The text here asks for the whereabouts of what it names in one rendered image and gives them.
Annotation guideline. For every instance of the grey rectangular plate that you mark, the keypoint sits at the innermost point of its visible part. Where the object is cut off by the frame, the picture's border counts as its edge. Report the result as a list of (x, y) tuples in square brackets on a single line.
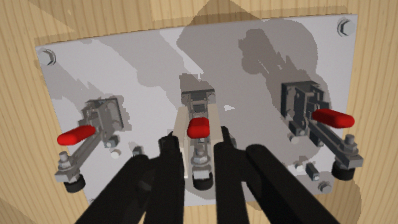
[(192, 194)]

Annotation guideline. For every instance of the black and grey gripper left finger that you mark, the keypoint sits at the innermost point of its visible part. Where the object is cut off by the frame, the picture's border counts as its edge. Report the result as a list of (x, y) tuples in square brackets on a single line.
[(162, 177)]

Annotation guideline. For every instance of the grey metal fixture plate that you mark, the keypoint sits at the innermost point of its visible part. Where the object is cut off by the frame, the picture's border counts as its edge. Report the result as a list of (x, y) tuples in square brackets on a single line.
[(245, 62)]

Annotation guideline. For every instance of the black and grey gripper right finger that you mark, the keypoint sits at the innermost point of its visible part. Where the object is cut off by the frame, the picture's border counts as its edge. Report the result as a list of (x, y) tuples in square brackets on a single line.
[(281, 196)]

